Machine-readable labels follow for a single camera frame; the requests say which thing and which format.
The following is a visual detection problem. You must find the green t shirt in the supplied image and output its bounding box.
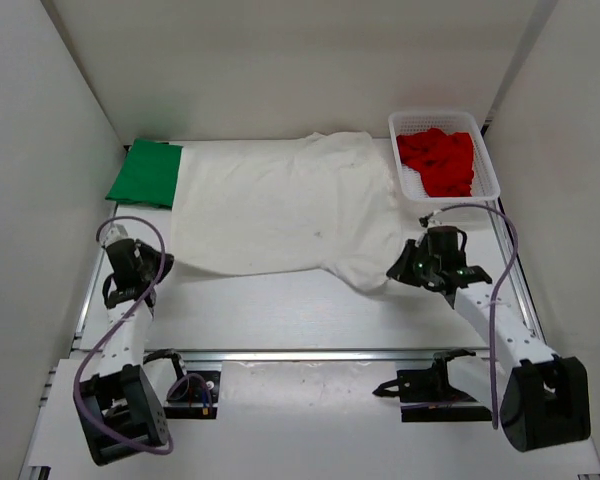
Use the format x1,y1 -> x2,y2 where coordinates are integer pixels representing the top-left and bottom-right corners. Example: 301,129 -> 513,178
106,138 -> 182,209

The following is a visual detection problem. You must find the white t shirt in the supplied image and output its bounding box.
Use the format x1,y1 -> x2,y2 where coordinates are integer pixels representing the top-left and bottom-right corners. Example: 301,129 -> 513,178
171,132 -> 404,291

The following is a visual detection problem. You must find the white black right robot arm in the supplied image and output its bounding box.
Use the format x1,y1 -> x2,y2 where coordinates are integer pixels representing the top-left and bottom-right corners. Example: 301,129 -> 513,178
373,233 -> 591,452

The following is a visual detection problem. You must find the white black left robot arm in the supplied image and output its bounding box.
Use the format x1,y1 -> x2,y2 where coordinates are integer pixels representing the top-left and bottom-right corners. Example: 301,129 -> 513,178
78,238 -> 190,466

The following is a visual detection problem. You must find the white plastic basket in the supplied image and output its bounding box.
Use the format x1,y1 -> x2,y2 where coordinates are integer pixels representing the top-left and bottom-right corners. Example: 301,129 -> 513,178
388,109 -> 500,203

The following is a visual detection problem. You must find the red t shirt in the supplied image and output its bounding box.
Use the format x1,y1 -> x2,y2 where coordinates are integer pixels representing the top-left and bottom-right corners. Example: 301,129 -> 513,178
396,128 -> 474,198

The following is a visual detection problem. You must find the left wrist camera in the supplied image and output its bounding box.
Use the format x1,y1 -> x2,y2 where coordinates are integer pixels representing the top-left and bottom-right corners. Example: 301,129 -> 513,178
101,223 -> 140,286

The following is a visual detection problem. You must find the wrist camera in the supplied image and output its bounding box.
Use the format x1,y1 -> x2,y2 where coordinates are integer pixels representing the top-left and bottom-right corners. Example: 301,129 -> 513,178
101,223 -> 140,286
426,226 -> 468,257

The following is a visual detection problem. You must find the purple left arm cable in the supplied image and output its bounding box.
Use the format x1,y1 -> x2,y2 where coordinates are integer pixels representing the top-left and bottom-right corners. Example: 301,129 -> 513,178
73,215 -> 211,455

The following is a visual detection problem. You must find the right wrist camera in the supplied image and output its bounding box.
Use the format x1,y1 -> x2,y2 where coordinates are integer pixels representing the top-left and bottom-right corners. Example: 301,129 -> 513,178
426,226 -> 468,257

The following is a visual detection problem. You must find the aluminium table rail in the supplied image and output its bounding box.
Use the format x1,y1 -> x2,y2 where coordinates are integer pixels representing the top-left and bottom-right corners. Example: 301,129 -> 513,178
69,347 -> 546,371

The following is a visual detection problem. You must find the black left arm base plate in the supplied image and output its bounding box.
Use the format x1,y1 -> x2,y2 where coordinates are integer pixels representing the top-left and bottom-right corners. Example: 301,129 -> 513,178
164,370 -> 221,420

